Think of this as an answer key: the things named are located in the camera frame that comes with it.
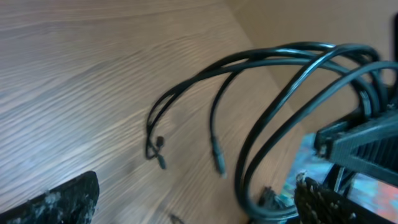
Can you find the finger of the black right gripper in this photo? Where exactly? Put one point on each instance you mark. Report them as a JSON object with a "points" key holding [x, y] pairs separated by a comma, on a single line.
{"points": [[366, 147]]}

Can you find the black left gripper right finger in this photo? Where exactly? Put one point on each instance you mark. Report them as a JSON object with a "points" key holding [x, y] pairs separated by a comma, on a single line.
{"points": [[317, 204]]}

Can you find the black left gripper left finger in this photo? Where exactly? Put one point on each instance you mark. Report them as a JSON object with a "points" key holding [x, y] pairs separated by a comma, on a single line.
{"points": [[72, 202]]}

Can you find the blue and red monitor screens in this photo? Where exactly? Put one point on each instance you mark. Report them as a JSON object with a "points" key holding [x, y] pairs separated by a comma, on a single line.
{"points": [[374, 195]]}

